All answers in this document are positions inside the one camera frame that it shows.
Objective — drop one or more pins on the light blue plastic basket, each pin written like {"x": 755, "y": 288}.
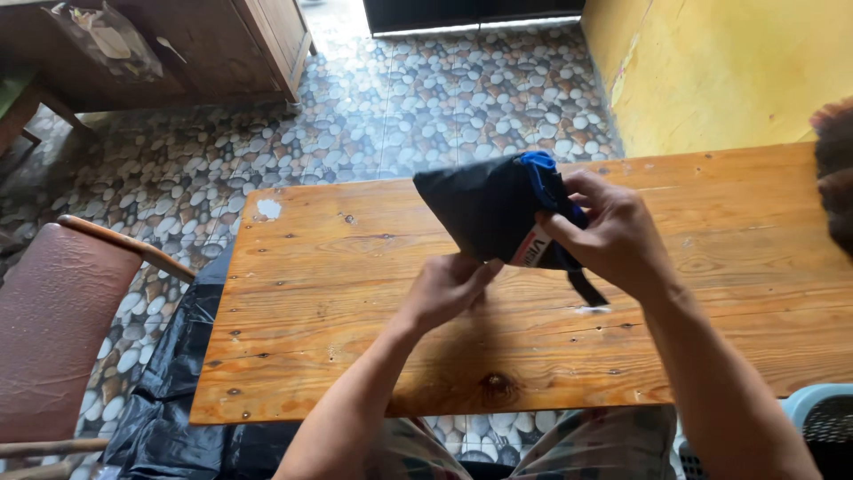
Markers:
{"x": 793, "y": 433}

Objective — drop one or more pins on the clear plastic bag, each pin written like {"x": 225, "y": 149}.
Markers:
{"x": 110, "y": 40}

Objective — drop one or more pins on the green topped wooden table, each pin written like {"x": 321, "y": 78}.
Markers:
{"x": 20, "y": 106}

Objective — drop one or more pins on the brown padded wooden chair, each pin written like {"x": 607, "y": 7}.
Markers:
{"x": 60, "y": 346}

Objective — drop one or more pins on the dark door threshold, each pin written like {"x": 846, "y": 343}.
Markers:
{"x": 473, "y": 14}

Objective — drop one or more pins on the person's left hand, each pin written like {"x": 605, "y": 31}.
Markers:
{"x": 441, "y": 286}

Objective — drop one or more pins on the brown wooden cabinet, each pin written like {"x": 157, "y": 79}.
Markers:
{"x": 166, "y": 50}

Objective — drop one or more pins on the person's right hand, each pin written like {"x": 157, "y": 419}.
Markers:
{"x": 616, "y": 233}

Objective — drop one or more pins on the black plastic sheet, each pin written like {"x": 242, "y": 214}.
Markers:
{"x": 180, "y": 393}

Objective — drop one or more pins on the black and blue garment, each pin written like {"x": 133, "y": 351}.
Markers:
{"x": 496, "y": 210}

